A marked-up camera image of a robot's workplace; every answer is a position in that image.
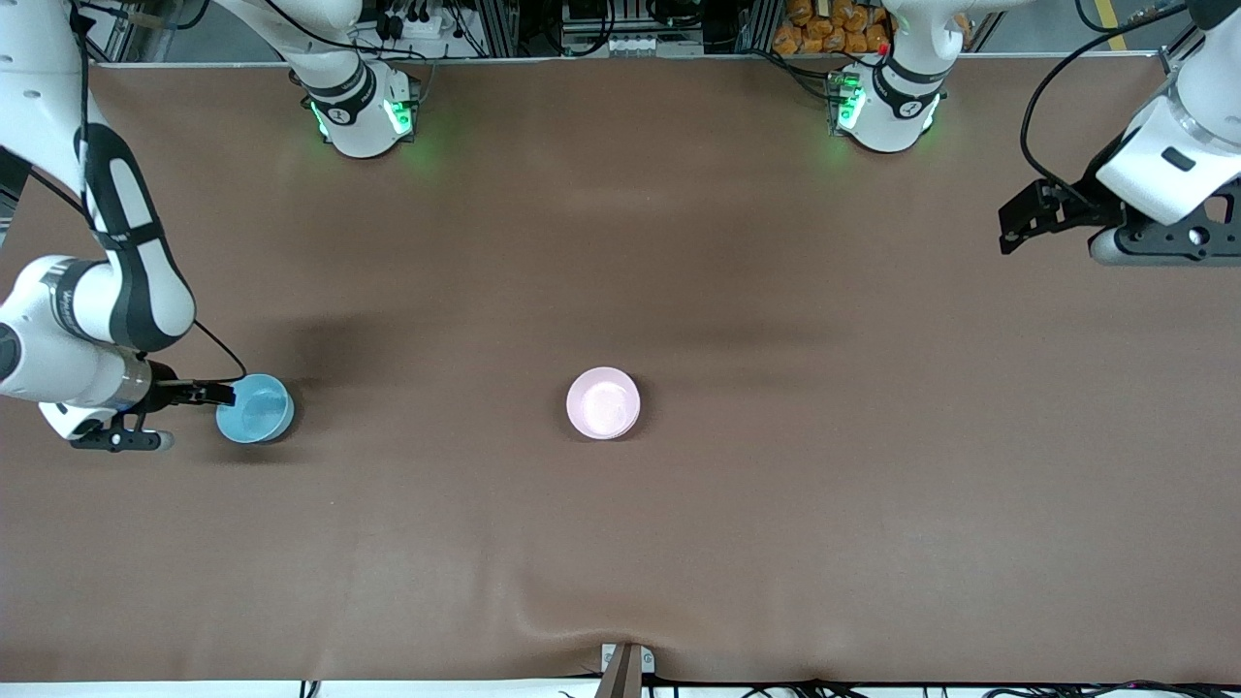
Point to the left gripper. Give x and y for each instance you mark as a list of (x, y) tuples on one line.
[(1084, 197)]

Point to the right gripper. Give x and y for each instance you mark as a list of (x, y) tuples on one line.
[(167, 390)]

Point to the blue bowl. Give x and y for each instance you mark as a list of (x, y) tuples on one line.
[(260, 412)]

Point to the pink bowl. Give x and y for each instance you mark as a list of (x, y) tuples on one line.
[(603, 402)]

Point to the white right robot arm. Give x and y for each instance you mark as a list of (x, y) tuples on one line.
[(39, 97)]

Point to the white bowl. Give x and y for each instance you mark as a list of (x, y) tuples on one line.
[(633, 428)]

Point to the orange snack bags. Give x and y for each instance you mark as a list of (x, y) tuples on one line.
[(834, 24)]

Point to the white power strip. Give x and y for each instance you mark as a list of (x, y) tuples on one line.
[(412, 26)]

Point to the white connector strip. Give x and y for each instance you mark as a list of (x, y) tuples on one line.
[(652, 46)]

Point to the brown table mat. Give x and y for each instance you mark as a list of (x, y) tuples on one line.
[(620, 543)]

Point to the grey metal table clamp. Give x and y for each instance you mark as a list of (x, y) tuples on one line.
[(620, 664)]

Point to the aluminium frame post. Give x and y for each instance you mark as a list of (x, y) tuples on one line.
[(121, 29), (759, 24), (499, 27)]

